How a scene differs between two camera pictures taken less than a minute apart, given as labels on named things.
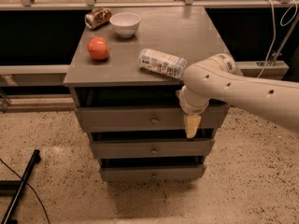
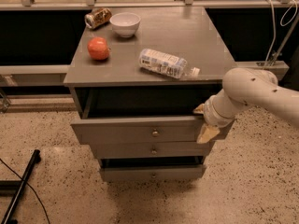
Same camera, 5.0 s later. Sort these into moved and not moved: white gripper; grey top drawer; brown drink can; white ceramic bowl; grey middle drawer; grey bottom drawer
Moved: white gripper; grey top drawer
Not moved: brown drink can; grey bottom drawer; white ceramic bowl; grey middle drawer
